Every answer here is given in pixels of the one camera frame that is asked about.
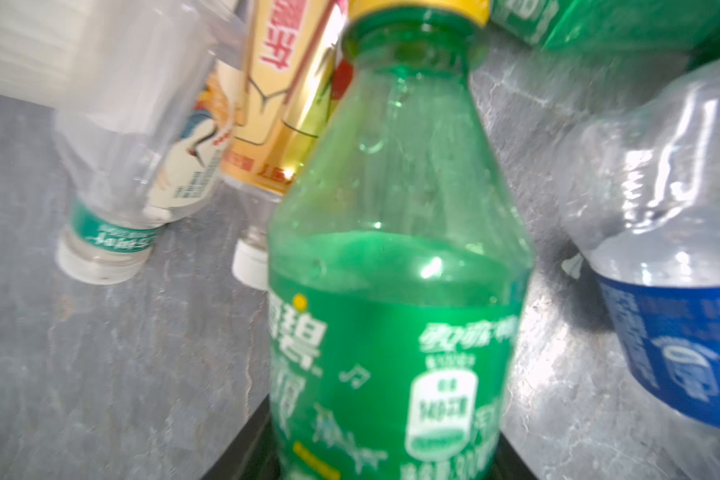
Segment green bottle sideways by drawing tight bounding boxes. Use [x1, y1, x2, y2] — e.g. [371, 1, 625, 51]
[268, 1, 534, 479]

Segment green bottle yellow cap centre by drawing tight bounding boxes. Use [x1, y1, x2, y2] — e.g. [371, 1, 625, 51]
[491, 0, 720, 69]

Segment yellow red tea bottle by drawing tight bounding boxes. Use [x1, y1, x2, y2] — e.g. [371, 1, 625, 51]
[221, 0, 347, 290]

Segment clear pepsi label bottle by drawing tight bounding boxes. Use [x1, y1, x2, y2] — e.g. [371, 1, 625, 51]
[555, 60, 720, 479]

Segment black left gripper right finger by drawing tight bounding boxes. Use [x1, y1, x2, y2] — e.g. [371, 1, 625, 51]
[494, 433, 537, 480]

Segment cream ribbed waste bin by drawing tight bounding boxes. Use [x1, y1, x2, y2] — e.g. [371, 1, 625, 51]
[0, 1, 245, 122]

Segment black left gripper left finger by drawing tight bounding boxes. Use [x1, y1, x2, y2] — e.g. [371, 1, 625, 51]
[201, 397, 276, 480]

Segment clear bottle green neck band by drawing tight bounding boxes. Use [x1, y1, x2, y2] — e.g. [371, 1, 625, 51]
[54, 1, 246, 285]

